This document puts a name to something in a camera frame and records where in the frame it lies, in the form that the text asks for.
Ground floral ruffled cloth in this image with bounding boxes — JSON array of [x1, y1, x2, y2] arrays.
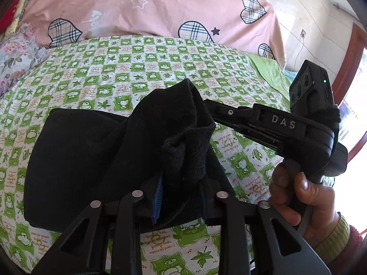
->
[[0, 24, 49, 98]]

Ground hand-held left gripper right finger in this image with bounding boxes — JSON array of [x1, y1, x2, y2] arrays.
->
[[201, 178, 333, 275]]

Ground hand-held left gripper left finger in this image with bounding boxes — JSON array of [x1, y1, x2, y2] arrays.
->
[[30, 176, 165, 275]]

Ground black pants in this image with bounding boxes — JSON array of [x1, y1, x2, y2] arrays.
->
[[23, 78, 238, 232]]

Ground person's right hand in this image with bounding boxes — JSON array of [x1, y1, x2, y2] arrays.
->
[[268, 165, 342, 250]]

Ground white wall cable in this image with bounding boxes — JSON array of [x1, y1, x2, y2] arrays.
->
[[291, 36, 305, 71]]

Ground plain green cloth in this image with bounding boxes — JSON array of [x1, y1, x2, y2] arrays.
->
[[247, 52, 294, 104]]

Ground pink quilt with plaid hearts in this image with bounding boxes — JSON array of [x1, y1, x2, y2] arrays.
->
[[16, 0, 287, 69]]

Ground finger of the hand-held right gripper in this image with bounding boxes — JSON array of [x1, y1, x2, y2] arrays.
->
[[202, 99, 259, 129]]

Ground wooden door frame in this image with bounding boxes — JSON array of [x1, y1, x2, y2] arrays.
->
[[335, 23, 367, 155]]

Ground green checked bed sheet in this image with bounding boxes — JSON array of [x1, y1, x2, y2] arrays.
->
[[0, 34, 293, 275]]

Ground yellow patterned cloth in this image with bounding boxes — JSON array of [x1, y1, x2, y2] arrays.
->
[[6, 0, 27, 33]]

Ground person's right forearm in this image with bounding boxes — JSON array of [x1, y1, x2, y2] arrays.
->
[[308, 212, 367, 275]]

